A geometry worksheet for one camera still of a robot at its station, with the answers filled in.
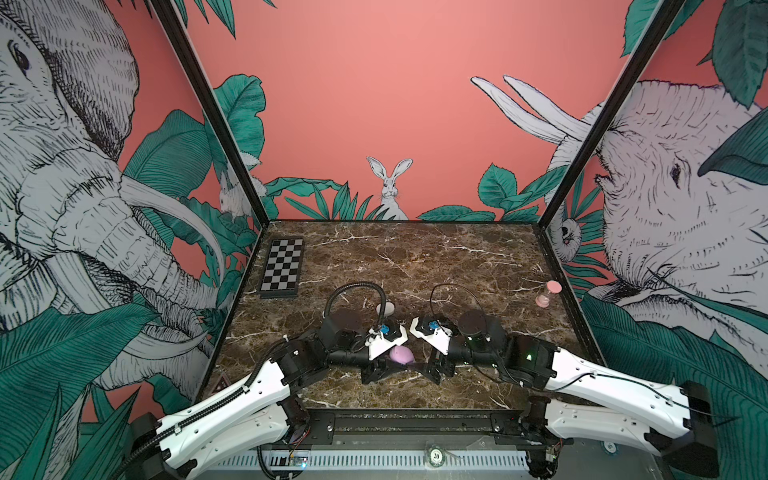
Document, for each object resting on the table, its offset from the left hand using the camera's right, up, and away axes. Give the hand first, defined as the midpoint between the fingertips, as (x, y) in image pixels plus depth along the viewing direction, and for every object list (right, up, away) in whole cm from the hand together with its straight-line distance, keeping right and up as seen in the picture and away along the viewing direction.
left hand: (403, 357), depth 67 cm
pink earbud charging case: (0, +1, -1) cm, 2 cm away
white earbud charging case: (-4, +5, +29) cm, 29 cm away
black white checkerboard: (-41, +18, +34) cm, 56 cm away
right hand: (+3, +3, 0) cm, 4 cm away
